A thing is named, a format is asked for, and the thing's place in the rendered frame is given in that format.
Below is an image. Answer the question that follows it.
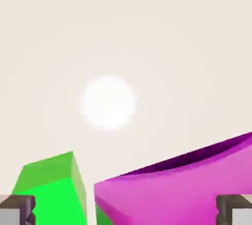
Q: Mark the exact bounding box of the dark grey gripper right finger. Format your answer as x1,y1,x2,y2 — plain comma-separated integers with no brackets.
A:
216,193,252,225

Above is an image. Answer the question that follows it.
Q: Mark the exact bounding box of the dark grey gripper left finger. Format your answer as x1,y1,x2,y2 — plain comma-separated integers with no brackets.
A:
0,194,36,225

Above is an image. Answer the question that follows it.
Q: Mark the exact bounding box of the small green cube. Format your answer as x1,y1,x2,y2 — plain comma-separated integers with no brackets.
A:
95,202,113,225

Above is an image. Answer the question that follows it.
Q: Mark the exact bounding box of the large green box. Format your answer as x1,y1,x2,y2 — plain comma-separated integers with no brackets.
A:
11,151,88,225

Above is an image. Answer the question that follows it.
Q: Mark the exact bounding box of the large magenta box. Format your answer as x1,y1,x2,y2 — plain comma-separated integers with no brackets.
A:
94,131,252,225

